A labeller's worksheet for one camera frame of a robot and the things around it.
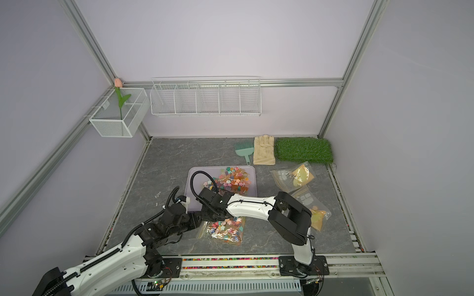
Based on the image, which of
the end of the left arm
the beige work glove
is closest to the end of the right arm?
the end of the left arm

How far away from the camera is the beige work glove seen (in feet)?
3.63

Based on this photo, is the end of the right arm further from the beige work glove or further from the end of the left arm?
the beige work glove
